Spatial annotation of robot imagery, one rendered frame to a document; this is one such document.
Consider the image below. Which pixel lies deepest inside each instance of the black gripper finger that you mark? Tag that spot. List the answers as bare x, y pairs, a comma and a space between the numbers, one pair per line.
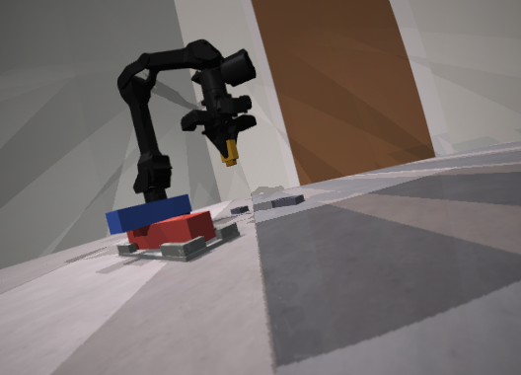
232, 132
216, 135

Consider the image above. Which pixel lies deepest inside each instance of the red rectangular block with two sockets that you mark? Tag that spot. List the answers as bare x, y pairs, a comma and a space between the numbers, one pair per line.
179, 229

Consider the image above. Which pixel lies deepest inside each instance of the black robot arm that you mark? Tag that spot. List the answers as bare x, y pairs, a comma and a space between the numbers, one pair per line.
154, 169

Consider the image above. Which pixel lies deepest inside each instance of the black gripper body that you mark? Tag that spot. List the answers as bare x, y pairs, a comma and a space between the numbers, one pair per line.
207, 118

